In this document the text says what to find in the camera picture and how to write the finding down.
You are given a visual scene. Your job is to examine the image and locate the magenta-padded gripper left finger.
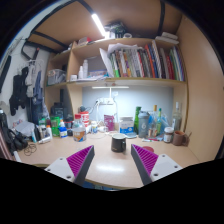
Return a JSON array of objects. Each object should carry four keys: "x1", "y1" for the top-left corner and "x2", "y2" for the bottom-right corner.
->
[{"x1": 44, "y1": 144, "x2": 96, "y2": 187}]

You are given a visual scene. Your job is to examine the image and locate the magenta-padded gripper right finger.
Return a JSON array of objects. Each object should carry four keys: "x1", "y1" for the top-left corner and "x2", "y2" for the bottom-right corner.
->
[{"x1": 130, "y1": 143, "x2": 184, "y2": 187}]

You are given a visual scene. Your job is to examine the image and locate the clear red-capped drink bottle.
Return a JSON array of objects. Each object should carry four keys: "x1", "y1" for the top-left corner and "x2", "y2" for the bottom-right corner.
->
[{"x1": 72, "y1": 114, "x2": 88, "y2": 143}]

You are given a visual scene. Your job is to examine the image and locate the brown jar with white lid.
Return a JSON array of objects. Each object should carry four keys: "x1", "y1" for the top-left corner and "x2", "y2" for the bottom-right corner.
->
[{"x1": 163, "y1": 126, "x2": 175, "y2": 144}]

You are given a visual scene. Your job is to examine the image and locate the white tube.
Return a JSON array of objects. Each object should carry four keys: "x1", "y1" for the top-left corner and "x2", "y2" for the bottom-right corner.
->
[{"x1": 37, "y1": 135, "x2": 53, "y2": 145}]

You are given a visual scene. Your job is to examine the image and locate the brown mug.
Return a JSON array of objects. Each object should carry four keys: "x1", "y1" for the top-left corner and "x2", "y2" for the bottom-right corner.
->
[{"x1": 172, "y1": 130, "x2": 188, "y2": 147}]

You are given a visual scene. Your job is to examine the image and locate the white bottle with blue label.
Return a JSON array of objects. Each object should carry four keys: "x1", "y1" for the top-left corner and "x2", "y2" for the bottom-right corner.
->
[{"x1": 58, "y1": 120, "x2": 68, "y2": 139}]

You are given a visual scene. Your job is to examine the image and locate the green container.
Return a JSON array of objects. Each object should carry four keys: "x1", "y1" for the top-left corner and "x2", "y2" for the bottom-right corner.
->
[{"x1": 50, "y1": 115, "x2": 62, "y2": 137}]

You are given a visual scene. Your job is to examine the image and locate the grey shaker bottle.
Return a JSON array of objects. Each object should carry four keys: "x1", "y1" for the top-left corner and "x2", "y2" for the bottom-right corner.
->
[{"x1": 137, "y1": 110, "x2": 151, "y2": 139}]

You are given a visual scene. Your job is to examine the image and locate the black mug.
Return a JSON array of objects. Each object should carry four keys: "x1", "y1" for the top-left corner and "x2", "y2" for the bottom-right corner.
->
[{"x1": 110, "y1": 133, "x2": 128, "y2": 154}]

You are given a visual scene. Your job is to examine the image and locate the clear glass bottle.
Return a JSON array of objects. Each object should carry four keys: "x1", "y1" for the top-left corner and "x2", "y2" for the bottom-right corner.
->
[{"x1": 171, "y1": 101, "x2": 183, "y2": 133}]

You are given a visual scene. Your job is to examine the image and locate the green bottle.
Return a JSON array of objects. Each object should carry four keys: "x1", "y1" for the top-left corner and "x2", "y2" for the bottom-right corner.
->
[{"x1": 133, "y1": 106, "x2": 142, "y2": 135}]

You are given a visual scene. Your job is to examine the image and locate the white and blue carton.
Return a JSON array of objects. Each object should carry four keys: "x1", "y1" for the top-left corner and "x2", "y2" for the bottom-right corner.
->
[{"x1": 119, "y1": 116, "x2": 135, "y2": 135}]

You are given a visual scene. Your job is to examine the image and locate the black bag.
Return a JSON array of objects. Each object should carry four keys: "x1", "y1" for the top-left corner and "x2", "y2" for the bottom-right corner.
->
[{"x1": 0, "y1": 109, "x2": 30, "y2": 158}]

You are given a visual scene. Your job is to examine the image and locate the magenta pouch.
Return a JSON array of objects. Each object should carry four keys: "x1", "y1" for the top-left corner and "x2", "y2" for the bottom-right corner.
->
[{"x1": 103, "y1": 114, "x2": 116, "y2": 132}]

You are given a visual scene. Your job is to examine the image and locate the white power strip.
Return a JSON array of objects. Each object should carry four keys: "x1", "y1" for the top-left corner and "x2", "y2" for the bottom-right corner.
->
[{"x1": 97, "y1": 97, "x2": 115, "y2": 106}]

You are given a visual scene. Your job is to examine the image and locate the hanging dark clothes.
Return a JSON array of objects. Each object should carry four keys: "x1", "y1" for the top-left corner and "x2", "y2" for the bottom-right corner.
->
[{"x1": 8, "y1": 59, "x2": 47, "y2": 118}]

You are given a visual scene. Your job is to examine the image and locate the white LED desk lamp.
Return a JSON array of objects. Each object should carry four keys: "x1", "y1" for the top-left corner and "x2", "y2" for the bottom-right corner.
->
[{"x1": 91, "y1": 85, "x2": 130, "y2": 132}]

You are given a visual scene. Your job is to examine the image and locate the wooden shelf unit with books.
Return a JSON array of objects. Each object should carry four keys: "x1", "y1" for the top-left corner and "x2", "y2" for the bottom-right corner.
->
[{"x1": 44, "y1": 31, "x2": 188, "y2": 113}]

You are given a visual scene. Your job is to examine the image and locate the ceiling light bar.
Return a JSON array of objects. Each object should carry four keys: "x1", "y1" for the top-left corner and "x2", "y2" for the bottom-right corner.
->
[{"x1": 90, "y1": 13, "x2": 108, "y2": 38}]

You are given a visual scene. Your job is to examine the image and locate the black cable coil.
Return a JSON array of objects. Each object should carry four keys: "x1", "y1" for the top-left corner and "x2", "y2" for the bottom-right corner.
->
[{"x1": 22, "y1": 143, "x2": 38, "y2": 157}]

